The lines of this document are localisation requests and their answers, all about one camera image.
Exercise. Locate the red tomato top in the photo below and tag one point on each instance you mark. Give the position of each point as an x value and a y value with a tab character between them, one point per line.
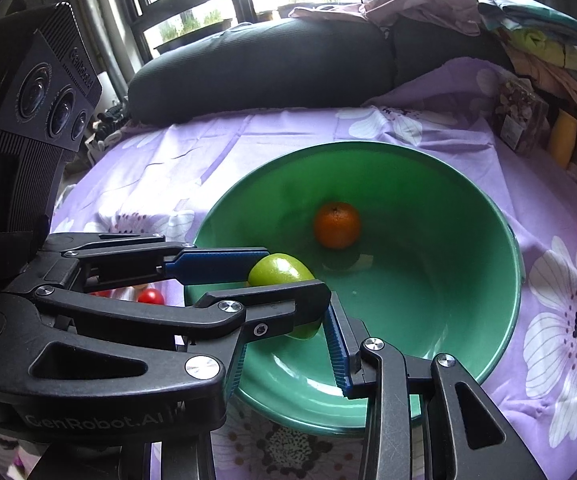
151	295

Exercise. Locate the black planter box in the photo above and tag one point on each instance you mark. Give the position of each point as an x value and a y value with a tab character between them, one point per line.
194	36

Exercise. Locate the green mango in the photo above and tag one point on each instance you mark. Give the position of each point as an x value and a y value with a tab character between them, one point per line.
278	269

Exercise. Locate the dark green sofa back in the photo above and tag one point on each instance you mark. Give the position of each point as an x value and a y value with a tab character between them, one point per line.
297	62

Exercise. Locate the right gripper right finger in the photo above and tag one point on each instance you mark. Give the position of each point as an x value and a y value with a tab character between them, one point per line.
465	435

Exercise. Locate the purple floral tablecloth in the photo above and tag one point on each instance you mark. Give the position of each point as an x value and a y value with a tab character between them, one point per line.
164	180

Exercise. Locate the orange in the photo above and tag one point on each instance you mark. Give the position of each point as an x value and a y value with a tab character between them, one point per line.
337	225

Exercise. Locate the yellow bottle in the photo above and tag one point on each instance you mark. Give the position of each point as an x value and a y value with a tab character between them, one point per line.
562	140

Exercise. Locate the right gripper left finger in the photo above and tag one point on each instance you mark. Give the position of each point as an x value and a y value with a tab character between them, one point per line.
233	352

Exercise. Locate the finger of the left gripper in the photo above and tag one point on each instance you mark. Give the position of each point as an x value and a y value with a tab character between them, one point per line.
260	312
131	265

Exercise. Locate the pile of clothes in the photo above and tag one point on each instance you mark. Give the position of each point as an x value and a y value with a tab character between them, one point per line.
541	41

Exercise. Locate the red tomato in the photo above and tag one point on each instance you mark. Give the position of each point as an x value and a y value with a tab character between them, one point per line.
151	295
102	293

